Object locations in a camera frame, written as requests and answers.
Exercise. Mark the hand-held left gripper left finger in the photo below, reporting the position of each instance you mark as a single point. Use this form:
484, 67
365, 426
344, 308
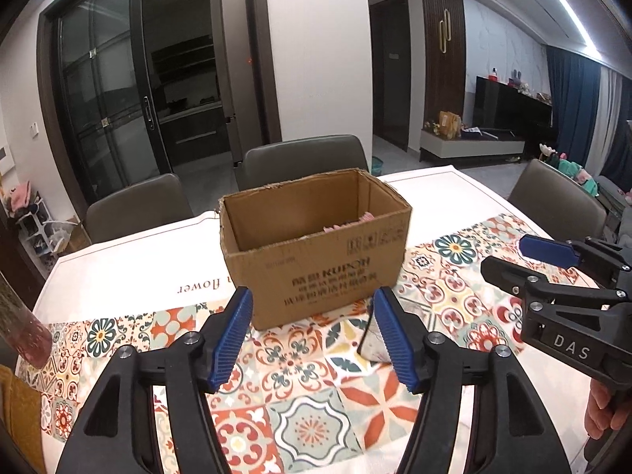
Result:
229, 345

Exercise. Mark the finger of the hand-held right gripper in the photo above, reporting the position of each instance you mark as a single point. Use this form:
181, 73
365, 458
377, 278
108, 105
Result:
503, 271
545, 249

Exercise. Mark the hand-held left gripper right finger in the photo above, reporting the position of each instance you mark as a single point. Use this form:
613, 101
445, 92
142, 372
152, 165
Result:
397, 343

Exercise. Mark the grey patterned pouch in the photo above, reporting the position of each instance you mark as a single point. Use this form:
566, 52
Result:
373, 340

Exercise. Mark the brown cardboard box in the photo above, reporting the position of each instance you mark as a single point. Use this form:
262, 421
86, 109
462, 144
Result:
316, 276

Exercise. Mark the pink fuzzy scrunchie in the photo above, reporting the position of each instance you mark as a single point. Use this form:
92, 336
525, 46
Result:
338, 227

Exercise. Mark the person's right hand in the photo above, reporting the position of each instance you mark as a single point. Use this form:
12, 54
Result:
605, 412

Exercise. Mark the grey dining chair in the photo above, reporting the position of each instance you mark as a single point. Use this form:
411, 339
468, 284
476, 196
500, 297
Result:
301, 160
558, 197
138, 207

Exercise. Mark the pile of colourful clothes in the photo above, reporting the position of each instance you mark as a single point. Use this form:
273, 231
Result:
572, 170

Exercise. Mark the colourful tile-pattern table runner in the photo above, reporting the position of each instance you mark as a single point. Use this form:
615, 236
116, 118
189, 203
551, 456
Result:
306, 405

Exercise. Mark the white television cabinet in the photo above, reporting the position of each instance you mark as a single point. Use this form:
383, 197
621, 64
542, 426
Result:
474, 145

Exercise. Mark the blue curtain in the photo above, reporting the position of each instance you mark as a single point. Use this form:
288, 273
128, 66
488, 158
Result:
577, 108

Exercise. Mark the yellow paper bag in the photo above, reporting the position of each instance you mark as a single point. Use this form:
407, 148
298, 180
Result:
450, 124

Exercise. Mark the teal waste bin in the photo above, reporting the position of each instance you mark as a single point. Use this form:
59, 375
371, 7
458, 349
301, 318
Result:
378, 165

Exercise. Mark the glass vase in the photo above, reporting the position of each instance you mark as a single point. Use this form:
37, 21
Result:
29, 335

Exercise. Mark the yellow woven tissue box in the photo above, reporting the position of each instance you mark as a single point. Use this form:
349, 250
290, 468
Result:
17, 410

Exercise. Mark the cluttered shoe rack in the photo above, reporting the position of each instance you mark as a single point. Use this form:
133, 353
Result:
34, 227

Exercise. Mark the grey refrigerator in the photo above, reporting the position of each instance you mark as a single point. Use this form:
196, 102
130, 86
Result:
229, 69

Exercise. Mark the dark sliding glass door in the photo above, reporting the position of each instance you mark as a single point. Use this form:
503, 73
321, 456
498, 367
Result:
123, 84

